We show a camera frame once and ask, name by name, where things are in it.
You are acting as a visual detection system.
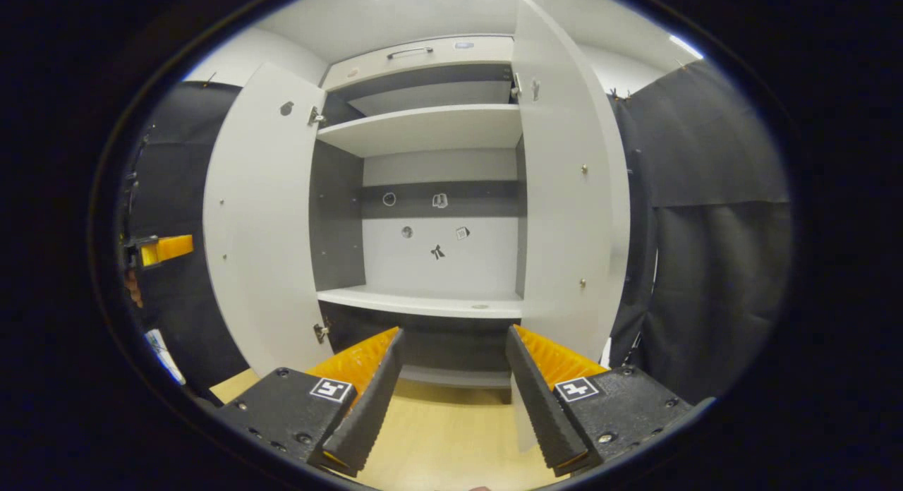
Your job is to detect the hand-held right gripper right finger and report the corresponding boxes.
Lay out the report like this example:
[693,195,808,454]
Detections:
[505,325,696,478]

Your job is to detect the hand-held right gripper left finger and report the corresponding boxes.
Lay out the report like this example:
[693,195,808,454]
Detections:
[217,327,407,478]

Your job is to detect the grey shoe cabinet door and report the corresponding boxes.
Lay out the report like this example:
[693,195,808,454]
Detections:
[203,62,338,379]
[509,0,631,455]

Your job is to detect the white cabinet shelf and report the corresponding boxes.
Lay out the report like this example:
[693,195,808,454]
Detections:
[317,285,524,320]
[317,104,523,158]

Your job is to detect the ceiling light panel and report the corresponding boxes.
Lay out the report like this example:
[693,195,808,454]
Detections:
[669,34,705,60]

